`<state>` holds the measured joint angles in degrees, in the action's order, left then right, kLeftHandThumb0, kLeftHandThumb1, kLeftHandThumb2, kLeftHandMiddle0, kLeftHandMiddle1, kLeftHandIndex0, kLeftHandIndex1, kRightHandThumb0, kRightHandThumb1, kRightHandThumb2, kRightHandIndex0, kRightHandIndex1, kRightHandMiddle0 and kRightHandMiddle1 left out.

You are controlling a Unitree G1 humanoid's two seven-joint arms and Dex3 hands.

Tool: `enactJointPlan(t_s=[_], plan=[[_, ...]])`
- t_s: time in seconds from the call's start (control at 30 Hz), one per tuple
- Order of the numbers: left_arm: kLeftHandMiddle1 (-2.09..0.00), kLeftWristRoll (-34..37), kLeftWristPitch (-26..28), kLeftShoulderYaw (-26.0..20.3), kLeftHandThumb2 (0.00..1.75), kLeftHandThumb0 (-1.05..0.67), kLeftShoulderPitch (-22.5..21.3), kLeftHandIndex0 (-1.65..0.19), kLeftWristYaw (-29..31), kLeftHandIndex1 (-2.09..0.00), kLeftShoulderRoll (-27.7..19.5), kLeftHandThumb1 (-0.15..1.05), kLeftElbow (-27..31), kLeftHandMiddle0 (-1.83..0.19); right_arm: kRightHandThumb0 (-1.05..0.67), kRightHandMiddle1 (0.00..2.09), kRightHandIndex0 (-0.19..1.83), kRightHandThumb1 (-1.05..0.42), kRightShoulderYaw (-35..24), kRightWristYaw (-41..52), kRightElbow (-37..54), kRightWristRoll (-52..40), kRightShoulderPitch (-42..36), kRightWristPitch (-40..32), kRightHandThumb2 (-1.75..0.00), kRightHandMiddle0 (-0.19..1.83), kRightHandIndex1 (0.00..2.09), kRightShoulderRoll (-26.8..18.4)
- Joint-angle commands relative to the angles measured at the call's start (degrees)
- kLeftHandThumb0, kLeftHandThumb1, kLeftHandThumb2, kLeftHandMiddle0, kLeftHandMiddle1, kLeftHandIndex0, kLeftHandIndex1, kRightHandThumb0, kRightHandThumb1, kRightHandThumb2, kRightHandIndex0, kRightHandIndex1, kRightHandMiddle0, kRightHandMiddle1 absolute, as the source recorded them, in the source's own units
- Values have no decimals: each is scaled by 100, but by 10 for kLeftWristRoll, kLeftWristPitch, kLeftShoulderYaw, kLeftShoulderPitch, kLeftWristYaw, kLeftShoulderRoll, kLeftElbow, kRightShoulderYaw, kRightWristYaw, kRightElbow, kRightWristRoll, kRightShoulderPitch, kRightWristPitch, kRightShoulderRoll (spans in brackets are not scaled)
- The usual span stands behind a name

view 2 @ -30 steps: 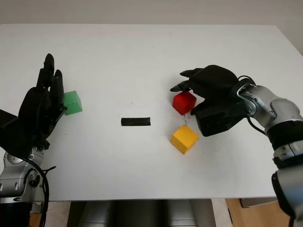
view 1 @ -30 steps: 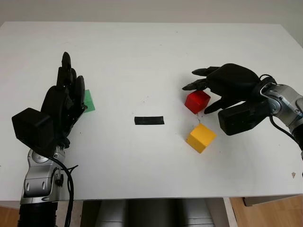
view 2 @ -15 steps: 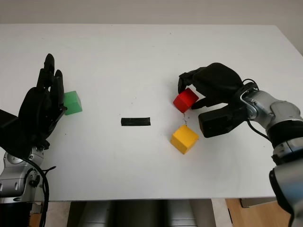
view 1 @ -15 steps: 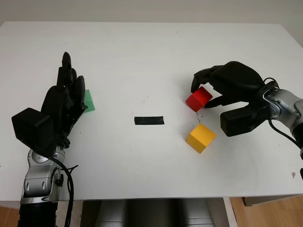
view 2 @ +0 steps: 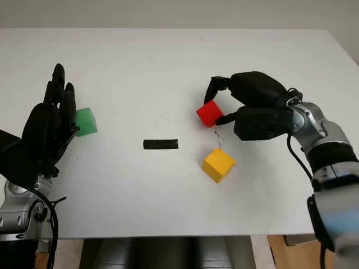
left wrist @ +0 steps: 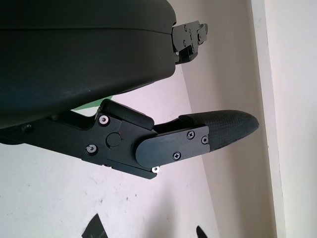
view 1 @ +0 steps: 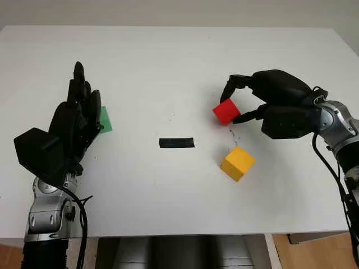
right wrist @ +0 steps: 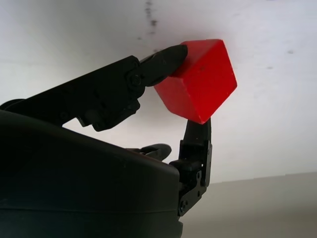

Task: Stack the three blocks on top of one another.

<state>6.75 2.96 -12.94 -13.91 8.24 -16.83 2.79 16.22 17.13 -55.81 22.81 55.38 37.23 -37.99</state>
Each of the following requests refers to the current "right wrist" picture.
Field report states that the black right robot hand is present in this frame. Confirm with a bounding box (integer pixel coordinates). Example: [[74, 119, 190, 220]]
[[0, 44, 213, 238]]

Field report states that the red cube block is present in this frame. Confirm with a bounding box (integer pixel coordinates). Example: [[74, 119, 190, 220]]
[[154, 38, 238, 124]]

